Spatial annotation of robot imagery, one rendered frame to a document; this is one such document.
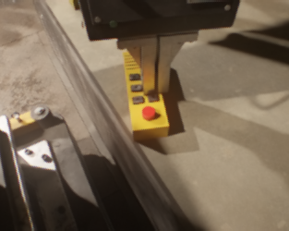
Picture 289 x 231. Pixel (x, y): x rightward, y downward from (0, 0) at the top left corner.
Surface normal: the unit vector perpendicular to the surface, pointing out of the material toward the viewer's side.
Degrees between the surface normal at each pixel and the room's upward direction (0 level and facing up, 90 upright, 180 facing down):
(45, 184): 0
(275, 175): 0
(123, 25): 90
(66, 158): 0
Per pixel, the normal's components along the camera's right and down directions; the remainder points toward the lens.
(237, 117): -0.02, -0.56
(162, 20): 0.14, 0.82
